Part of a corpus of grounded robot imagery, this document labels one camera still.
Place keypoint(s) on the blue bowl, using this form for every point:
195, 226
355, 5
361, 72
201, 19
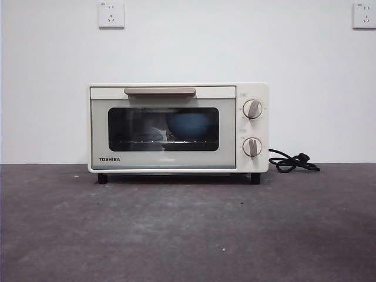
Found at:
188, 126

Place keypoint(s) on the white glass oven door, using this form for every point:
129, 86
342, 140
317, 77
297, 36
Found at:
100, 132

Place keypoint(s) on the beige oven knob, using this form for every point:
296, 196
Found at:
253, 109
252, 147

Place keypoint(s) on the white toaster oven body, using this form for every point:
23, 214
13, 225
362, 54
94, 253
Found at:
254, 129

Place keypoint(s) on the white wall socket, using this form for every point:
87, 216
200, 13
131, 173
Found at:
111, 14
365, 15

